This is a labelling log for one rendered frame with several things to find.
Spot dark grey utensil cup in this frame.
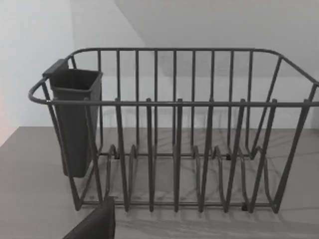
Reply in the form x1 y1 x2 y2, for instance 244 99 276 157
42 59 104 178

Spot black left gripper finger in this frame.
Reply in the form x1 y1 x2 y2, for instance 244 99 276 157
61 196 116 239

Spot grey wire dish rack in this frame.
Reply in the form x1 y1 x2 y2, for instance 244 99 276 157
28 47 319 214

